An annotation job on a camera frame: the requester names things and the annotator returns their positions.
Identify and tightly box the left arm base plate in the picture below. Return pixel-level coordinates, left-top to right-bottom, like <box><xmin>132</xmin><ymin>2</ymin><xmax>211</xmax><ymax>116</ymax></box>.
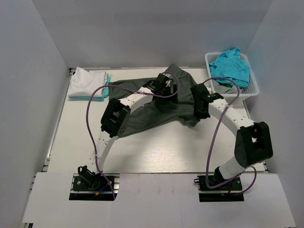
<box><xmin>69</xmin><ymin>174</ymin><xmax>114</xmax><ymax>201</ymax></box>

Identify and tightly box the white plastic basket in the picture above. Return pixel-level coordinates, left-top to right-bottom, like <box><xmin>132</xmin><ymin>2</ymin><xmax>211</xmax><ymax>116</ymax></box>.
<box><xmin>205</xmin><ymin>52</ymin><xmax>259</xmax><ymax>101</ymax></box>

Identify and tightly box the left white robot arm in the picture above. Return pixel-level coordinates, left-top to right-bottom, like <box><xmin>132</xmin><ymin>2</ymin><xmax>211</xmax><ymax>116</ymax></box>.
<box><xmin>78</xmin><ymin>80</ymin><xmax>180</xmax><ymax>190</ymax></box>

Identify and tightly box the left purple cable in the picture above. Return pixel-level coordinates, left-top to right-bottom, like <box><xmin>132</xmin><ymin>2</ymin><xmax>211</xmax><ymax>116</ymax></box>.
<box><xmin>86</xmin><ymin>73</ymin><xmax>180</xmax><ymax>200</ymax></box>

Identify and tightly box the crumpled grey t-shirt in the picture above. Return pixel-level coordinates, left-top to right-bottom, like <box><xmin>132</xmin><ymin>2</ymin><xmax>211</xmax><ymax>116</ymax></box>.
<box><xmin>212</xmin><ymin>81</ymin><xmax>238</xmax><ymax>96</ymax></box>

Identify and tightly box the folded teal t-shirt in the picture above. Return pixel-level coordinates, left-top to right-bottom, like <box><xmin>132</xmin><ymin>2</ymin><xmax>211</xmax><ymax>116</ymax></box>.
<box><xmin>67</xmin><ymin>73</ymin><xmax>112</xmax><ymax>102</ymax></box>

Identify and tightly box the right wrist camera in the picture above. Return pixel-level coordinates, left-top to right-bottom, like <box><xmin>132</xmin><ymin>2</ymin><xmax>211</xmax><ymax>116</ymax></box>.
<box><xmin>190</xmin><ymin>84</ymin><xmax>224</xmax><ymax>103</ymax></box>

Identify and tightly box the folded white t-shirt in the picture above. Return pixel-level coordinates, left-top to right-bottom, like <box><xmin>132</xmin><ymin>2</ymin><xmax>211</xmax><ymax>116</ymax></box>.
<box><xmin>67</xmin><ymin>67</ymin><xmax>107</xmax><ymax>98</ymax></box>

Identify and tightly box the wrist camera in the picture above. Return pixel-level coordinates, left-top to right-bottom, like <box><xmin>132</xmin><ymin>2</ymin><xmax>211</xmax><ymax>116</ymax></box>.
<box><xmin>143</xmin><ymin>74</ymin><xmax>170</xmax><ymax>91</ymax></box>
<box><xmin>190</xmin><ymin>84</ymin><xmax>224</xmax><ymax>103</ymax></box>

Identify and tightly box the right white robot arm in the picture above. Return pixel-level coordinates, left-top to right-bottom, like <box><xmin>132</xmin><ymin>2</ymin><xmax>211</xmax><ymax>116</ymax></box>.
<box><xmin>194</xmin><ymin>93</ymin><xmax>273</xmax><ymax>190</ymax></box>

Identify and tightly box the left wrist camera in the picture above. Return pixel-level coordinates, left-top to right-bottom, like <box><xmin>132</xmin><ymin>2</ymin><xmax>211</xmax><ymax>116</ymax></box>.
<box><xmin>143</xmin><ymin>74</ymin><xmax>170</xmax><ymax>91</ymax></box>

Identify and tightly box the crumpled turquoise t-shirt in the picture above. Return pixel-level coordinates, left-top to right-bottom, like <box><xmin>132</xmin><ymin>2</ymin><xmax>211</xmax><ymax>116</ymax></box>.
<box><xmin>209</xmin><ymin>48</ymin><xmax>250</xmax><ymax>88</ymax></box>

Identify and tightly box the green garment in basket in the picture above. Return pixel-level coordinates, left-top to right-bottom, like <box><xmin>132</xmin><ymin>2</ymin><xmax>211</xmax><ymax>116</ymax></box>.
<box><xmin>219</xmin><ymin>82</ymin><xmax>233</xmax><ymax>87</ymax></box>

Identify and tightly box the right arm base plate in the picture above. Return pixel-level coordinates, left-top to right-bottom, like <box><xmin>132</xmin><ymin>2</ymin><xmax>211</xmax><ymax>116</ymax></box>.
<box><xmin>193</xmin><ymin>175</ymin><xmax>244</xmax><ymax>202</ymax></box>

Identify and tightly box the dark grey t-shirt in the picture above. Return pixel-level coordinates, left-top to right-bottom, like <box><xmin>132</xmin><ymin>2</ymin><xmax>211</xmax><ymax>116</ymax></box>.
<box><xmin>122</xmin><ymin>64</ymin><xmax>200</xmax><ymax>137</ymax></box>

